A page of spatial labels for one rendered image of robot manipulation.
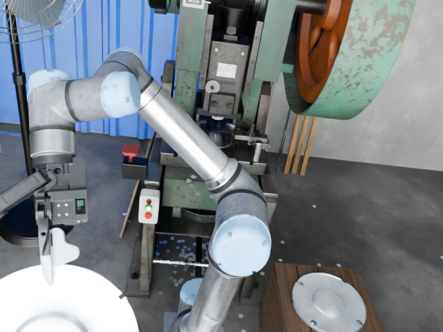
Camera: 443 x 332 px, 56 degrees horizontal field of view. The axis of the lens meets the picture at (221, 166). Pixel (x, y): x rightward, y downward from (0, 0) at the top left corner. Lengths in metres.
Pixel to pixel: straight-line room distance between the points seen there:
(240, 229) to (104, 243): 1.56
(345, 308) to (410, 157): 2.08
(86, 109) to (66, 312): 0.34
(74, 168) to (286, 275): 1.22
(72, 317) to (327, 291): 1.20
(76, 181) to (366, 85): 0.97
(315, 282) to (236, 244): 1.00
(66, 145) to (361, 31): 0.90
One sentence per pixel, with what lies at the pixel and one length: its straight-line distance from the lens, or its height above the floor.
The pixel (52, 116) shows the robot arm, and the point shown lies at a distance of 0.76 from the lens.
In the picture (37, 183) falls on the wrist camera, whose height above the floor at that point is 1.18.
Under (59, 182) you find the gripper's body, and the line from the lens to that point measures 0.76.
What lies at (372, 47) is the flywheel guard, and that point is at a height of 1.31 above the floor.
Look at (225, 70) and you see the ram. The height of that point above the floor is 1.07.
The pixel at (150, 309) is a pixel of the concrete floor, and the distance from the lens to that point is 2.04.
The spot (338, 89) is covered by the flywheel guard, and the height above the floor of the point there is 1.16.
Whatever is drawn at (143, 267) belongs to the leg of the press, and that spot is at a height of 0.19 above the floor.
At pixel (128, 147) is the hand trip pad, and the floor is 0.76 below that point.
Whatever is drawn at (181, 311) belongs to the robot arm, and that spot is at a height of 0.64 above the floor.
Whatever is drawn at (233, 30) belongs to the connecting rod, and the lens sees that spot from 1.64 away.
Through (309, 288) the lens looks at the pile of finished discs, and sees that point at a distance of 1.77.
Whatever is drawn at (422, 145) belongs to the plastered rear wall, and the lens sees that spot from 3.62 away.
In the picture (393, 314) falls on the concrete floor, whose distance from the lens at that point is 2.37.
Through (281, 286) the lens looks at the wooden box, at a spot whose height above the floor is 0.35.
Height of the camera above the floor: 1.62
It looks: 33 degrees down
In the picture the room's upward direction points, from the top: 10 degrees clockwise
